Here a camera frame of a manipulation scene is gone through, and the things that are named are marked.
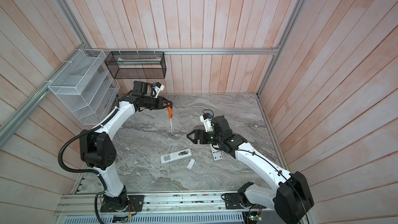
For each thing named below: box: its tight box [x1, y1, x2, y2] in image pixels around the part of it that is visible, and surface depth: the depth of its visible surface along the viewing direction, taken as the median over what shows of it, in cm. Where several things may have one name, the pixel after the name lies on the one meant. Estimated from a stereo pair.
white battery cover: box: [186, 158, 196, 171], surface depth 87 cm
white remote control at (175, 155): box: [160, 148, 193, 164], surface depth 90 cm
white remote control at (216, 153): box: [209, 143, 223, 161], surface depth 90 cm
